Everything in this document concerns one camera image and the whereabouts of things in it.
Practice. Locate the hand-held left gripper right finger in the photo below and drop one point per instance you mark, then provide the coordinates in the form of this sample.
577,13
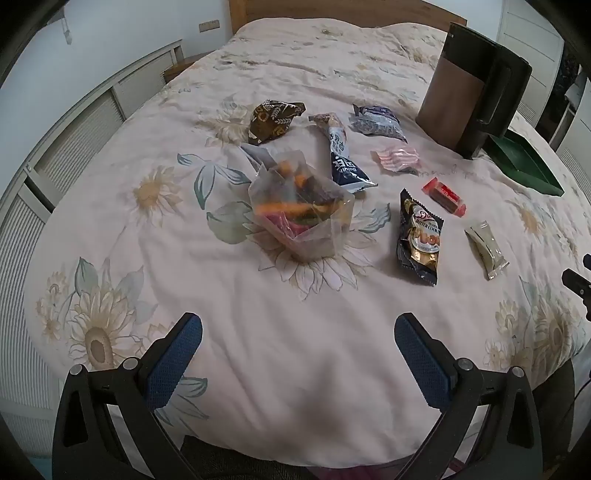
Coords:
425,364

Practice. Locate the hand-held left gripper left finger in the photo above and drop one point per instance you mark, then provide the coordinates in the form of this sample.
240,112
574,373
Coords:
178,360

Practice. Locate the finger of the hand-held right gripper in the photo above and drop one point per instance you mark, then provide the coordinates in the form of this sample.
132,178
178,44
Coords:
575,280
588,262

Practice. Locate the green tray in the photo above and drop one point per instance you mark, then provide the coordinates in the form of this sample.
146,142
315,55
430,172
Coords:
521,161

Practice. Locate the pink striped snack packet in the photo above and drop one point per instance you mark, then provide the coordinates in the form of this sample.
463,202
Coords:
397,159

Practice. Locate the long blue white snack packet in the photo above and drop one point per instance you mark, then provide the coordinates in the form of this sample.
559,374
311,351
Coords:
341,161

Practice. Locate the small green beige packet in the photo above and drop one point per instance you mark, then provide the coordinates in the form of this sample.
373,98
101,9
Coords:
485,247

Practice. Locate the black gold cookie packet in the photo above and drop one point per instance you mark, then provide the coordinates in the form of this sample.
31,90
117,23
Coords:
420,240

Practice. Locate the dark grey cloth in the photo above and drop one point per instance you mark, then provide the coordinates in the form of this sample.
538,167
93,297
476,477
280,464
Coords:
258,461

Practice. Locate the red candy packet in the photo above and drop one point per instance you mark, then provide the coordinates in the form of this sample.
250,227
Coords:
443,193

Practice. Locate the clear plastic container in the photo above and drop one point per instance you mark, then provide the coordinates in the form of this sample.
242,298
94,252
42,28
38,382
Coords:
295,221

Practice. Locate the brown black upright box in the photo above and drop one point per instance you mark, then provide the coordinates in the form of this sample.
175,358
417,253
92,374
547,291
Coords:
452,92

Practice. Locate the white wardrobe doors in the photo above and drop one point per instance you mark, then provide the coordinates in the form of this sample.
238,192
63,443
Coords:
531,27

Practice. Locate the grey blue snack packet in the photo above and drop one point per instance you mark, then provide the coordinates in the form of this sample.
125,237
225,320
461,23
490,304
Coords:
376,123

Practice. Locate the brown patterned snack packet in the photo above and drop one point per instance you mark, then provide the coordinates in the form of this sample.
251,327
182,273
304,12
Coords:
272,119

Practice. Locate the white louvered cabinet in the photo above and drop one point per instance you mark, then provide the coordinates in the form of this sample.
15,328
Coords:
92,115

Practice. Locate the wooden nightstand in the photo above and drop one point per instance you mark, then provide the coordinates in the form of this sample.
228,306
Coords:
180,69

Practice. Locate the wooden headboard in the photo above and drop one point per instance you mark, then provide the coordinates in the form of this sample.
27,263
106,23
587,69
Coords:
323,9

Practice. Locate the wall outlet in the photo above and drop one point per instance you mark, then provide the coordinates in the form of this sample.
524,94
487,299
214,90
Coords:
209,26

